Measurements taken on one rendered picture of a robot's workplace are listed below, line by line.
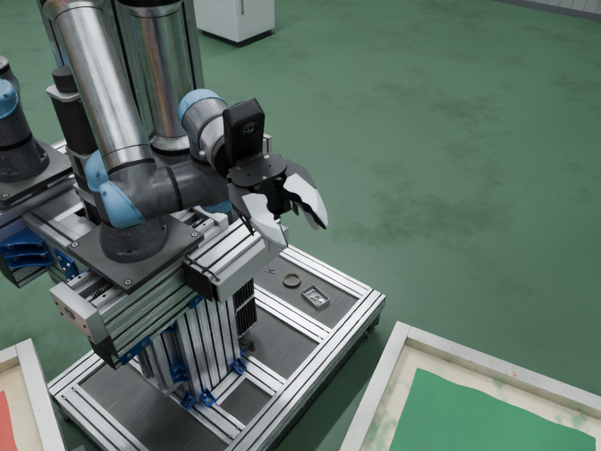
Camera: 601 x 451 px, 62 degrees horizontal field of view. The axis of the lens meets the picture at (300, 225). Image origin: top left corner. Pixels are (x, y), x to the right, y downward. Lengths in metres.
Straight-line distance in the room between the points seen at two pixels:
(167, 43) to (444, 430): 0.99
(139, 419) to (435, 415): 1.26
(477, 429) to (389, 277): 1.67
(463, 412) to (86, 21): 1.10
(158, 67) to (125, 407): 1.52
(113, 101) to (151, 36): 0.19
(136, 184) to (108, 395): 1.56
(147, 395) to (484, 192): 2.47
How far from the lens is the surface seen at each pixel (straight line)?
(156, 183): 0.80
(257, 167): 0.64
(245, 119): 0.59
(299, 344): 2.27
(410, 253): 3.02
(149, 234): 1.15
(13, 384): 1.46
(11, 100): 1.48
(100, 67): 0.85
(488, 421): 1.31
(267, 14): 5.87
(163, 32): 0.97
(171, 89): 1.01
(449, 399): 1.31
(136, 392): 2.24
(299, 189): 0.60
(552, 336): 2.84
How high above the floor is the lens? 2.04
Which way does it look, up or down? 41 degrees down
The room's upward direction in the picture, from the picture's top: straight up
